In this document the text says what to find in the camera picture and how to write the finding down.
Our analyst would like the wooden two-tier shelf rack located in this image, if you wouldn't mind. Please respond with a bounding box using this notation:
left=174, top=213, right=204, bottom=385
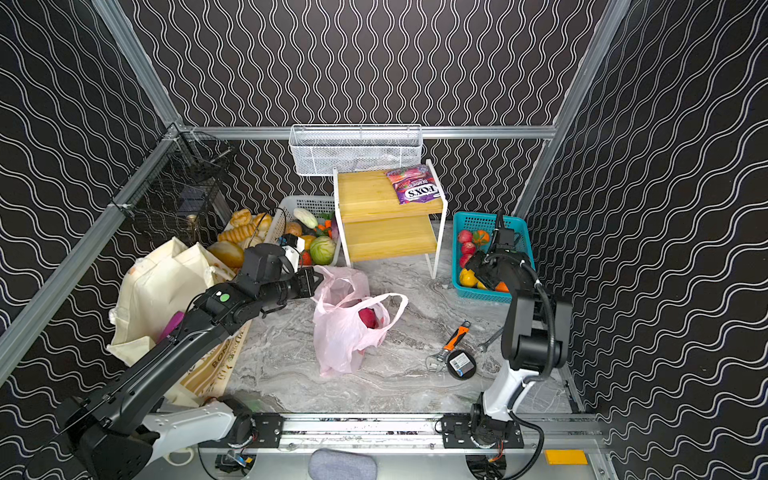
left=333, top=159, right=448, bottom=278

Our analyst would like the green cabbage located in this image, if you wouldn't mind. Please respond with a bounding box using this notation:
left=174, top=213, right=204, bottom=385
left=309, top=236, right=336, bottom=265

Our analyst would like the long braided bread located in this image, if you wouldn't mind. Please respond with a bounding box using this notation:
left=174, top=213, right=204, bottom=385
left=217, top=223, right=257, bottom=243

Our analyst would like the purple Fox's candy bag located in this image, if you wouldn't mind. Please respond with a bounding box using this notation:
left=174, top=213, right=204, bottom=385
left=385, top=164, right=440, bottom=205

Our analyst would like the white wire wall basket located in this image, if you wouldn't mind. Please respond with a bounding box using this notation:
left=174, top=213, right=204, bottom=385
left=289, top=124, right=423, bottom=176

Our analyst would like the pink dragon fruit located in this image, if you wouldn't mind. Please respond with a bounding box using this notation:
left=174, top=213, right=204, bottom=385
left=358, top=308, right=379, bottom=329

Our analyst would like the black wire wall basket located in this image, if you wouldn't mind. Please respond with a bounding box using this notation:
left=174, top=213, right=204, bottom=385
left=115, top=131, right=235, bottom=246

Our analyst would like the white plastic vegetable basket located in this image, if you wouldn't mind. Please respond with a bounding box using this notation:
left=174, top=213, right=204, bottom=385
left=264, top=196, right=341, bottom=266

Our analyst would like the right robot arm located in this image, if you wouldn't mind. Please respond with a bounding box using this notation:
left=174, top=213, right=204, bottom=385
left=467, top=251, right=571, bottom=448

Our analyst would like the cream canvas tote bag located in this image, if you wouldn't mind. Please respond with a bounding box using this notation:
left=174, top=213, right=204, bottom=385
left=106, top=235, right=250, bottom=406

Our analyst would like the red apple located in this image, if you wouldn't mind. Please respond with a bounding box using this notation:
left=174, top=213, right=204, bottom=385
left=457, top=230, right=473, bottom=245

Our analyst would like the silver wrench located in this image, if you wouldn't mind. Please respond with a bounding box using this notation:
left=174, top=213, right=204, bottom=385
left=478, top=328, right=503, bottom=352

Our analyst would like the black round tape measure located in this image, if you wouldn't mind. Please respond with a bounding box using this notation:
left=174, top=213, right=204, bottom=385
left=446, top=350, right=477, bottom=381

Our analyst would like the grey cloth pad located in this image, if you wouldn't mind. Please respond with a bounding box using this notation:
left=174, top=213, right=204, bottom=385
left=308, top=449, right=378, bottom=480

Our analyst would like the metal base rail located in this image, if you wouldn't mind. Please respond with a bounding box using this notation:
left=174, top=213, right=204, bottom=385
left=242, top=413, right=539, bottom=454

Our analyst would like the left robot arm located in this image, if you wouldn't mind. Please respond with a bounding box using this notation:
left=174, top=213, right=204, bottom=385
left=56, top=244, right=323, bottom=479

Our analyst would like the purple snack packet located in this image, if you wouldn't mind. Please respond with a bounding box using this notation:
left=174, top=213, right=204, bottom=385
left=157, top=311, right=185, bottom=341

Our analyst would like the large bread loaf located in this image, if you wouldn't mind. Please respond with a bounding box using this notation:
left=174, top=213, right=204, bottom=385
left=208, top=241, right=245, bottom=269

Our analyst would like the teal plastic fruit basket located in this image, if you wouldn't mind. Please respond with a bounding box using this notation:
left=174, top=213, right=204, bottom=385
left=451, top=212, right=535, bottom=304

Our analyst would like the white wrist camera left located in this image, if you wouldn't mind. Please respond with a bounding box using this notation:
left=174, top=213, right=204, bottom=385
left=279, top=234, right=305, bottom=270

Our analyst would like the orange box cutter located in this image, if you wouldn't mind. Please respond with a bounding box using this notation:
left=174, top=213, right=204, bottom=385
left=425, top=320, right=471, bottom=372

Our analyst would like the pink plastic grocery bag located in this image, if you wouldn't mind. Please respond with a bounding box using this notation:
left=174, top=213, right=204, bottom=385
left=312, top=266, right=409, bottom=377

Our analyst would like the brown potato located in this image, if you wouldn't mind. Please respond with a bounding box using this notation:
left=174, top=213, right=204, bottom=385
left=284, top=221, right=303, bottom=237

